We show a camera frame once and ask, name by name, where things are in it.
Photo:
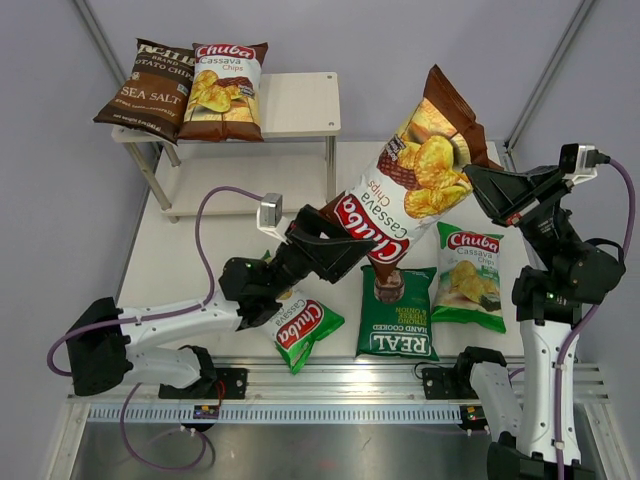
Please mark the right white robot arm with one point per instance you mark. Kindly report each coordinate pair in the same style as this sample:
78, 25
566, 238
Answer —
534, 438

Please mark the white slotted cable duct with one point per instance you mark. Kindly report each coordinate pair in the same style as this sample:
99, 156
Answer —
279, 414

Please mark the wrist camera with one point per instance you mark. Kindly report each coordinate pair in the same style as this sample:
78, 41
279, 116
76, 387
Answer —
269, 215
579, 162

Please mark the green Real chips bag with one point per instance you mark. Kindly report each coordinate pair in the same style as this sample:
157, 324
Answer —
395, 318

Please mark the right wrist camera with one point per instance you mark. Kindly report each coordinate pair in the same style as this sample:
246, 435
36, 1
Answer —
579, 162

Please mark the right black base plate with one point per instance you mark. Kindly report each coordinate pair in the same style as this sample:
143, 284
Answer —
446, 384

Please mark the brown Kettle sea salt bag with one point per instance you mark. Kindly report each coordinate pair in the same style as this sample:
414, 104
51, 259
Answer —
154, 98

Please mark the green chuba cassava bag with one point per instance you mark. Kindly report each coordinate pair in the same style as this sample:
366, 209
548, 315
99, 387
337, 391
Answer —
298, 325
468, 289

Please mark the brown Chuba cassava bag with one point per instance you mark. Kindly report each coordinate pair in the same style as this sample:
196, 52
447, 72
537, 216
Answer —
417, 177
224, 101

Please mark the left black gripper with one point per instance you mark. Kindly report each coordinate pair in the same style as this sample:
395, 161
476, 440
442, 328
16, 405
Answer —
329, 258

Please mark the white wooden two-tier shelf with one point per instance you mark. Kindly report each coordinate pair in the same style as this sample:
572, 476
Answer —
300, 114

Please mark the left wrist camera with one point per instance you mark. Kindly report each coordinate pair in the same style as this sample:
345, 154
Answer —
269, 215

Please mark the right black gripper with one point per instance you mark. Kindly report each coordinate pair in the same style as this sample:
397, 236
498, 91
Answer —
499, 193

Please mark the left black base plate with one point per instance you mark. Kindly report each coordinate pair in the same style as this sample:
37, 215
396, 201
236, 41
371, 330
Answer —
230, 383

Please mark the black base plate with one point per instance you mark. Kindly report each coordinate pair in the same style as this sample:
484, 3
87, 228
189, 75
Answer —
230, 383
446, 384

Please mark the aluminium mounting rail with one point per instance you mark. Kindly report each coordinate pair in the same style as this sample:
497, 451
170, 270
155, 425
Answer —
346, 381

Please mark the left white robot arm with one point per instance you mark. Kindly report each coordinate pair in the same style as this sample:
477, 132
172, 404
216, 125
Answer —
110, 346

